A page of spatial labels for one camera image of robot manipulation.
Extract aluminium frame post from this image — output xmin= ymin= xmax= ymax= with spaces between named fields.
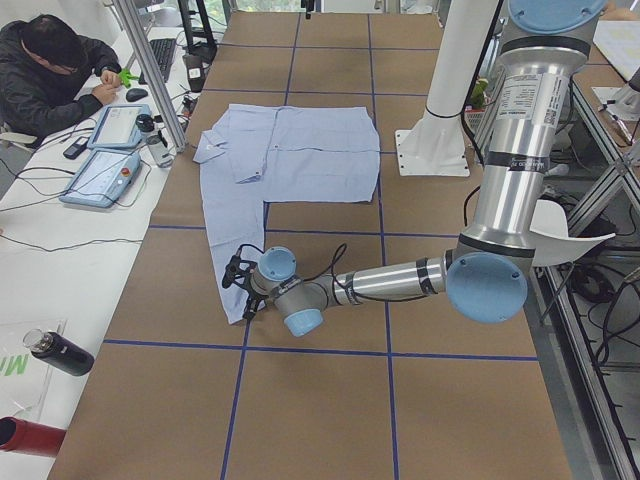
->
xmin=113 ymin=0 xmax=186 ymax=153

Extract near blue teach pendant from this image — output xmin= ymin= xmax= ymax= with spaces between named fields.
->
xmin=59 ymin=149 xmax=141 ymax=209

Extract black thermos bottle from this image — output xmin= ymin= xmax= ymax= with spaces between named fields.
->
xmin=23 ymin=329 xmax=94 ymax=377

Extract clear water bottle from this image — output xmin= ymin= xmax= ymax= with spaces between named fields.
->
xmin=135 ymin=113 xmax=173 ymax=168

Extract light blue striped shirt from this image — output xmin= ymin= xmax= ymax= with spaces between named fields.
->
xmin=192 ymin=103 xmax=381 ymax=326

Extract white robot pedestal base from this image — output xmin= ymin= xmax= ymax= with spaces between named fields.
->
xmin=396 ymin=0 xmax=501 ymax=177

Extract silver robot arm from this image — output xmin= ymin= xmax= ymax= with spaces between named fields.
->
xmin=242 ymin=1 xmax=604 ymax=336

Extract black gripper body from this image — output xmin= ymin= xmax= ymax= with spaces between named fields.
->
xmin=246 ymin=285 xmax=268 ymax=307

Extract black computer mouse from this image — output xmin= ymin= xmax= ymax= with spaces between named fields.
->
xmin=125 ymin=88 xmax=149 ymax=103

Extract black smartphone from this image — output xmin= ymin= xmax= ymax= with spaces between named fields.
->
xmin=63 ymin=137 xmax=89 ymax=160

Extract green toy object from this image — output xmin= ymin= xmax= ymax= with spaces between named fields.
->
xmin=118 ymin=69 xmax=139 ymax=89

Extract black keyboard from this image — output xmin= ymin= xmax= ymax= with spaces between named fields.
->
xmin=149 ymin=38 xmax=177 ymax=82

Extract blue teach pendant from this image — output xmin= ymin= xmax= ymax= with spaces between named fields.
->
xmin=59 ymin=149 xmax=141 ymax=209
xmin=87 ymin=103 xmax=151 ymax=150

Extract person in black jacket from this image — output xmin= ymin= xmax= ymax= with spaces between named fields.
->
xmin=1 ymin=14 xmax=121 ymax=143

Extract far blue teach pendant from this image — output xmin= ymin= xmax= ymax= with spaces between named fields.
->
xmin=87 ymin=103 xmax=151 ymax=150

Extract red bottle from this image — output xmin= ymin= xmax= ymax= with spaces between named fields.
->
xmin=1 ymin=417 xmax=66 ymax=457

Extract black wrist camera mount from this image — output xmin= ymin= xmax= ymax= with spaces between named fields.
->
xmin=221 ymin=253 xmax=257 ymax=291

